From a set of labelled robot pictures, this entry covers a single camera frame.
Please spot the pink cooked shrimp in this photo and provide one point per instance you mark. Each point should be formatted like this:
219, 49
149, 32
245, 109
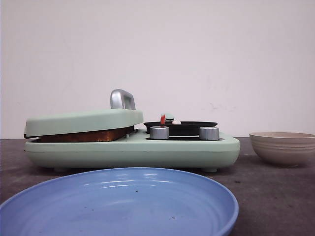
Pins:
163, 119

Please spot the breakfast maker hinged lid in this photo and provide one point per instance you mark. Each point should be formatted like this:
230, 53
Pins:
121, 114

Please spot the bread slice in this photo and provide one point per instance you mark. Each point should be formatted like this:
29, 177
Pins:
91, 136

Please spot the beige ribbed bowl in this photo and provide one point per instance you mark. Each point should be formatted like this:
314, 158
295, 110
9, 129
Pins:
283, 148

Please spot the mint green breakfast maker base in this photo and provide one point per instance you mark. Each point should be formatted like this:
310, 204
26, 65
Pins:
137, 150

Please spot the silver left control knob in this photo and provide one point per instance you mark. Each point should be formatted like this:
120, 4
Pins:
159, 132

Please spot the silver control knob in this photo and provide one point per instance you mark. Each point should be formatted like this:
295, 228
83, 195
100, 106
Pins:
159, 132
209, 133

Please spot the black frying pan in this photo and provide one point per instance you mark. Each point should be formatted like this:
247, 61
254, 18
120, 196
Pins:
184, 128

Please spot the silver right control knob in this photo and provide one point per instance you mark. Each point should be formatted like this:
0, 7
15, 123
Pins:
209, 133

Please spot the blue plastic plate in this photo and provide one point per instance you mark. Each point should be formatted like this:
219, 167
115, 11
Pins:
122, 202

